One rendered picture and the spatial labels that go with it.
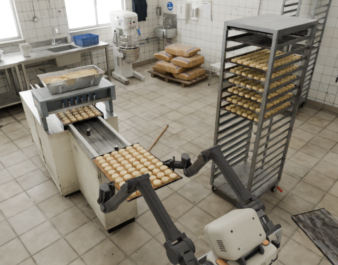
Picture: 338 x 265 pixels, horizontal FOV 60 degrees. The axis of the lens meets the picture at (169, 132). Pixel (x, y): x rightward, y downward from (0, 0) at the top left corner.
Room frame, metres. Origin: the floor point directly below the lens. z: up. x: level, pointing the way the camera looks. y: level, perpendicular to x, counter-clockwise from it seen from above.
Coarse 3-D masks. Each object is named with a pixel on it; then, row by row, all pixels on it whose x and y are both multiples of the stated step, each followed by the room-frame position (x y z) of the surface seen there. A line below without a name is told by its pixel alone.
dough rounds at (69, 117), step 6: (78, 108) 2.77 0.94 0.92; (84, 108) 2.76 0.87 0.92; (90, 108) 2.79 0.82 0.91; (60, 114) 2.63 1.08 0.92; (66, 114) 2.64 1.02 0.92; (72, 114) 2.67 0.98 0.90; (78, 114) 2.63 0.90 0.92; (84, 114) 2.63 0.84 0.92; (90, 114) 2.63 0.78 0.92; (96, 114) 2.65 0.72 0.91; (66, 120) 2.49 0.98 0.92; (72, 120) 2.50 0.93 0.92
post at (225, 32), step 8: (224, 24) 2.51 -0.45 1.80; (224, 32) 2.51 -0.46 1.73; (224, 40) 2.50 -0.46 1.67; (224, 48) 2.49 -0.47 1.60; (224, 56) 2.50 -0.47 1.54; (224, 64) 2.51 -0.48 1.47; (216, 112) 2.51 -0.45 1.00; (216, 120) 2.50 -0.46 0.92; (216, 128) 2.50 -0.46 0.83; (216, 136) 2.50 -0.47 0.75; (216, 144) 2.50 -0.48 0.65
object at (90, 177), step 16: (80, 128) 2.49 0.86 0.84; (96, 128) 2.49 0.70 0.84; (80, 144) 2.20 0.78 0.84; (96, 144) 2.20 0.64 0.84; (112, 144) 2.20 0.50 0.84; (80, 160) 2.27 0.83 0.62; (80, 176) 2.36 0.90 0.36; (96, 176) 1.93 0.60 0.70; (96, 192) 1.99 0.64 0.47; (96, 208) 2.05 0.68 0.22; (128, 208) 2.04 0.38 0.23; (112, 224) 1.94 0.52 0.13
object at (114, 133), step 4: (100, 116) 2.63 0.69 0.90; (100, 120) 2.57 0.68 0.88; (104, 120) 2.54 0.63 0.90; (104, 124) 2.48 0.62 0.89; (108, 124) 2.46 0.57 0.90; (108, 128) 2.41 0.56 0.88; (112, 128) 2.38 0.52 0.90; (112, 132) 2.34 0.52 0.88; (116, 132) 2.30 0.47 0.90; (116, 136) 2.27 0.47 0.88; (120, 136) 2.24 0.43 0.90; (120, 140) 2.21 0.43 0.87; (124, 140) 2.16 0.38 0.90; (124, 144) 2.15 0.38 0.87; (128, 144) 2.10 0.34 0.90
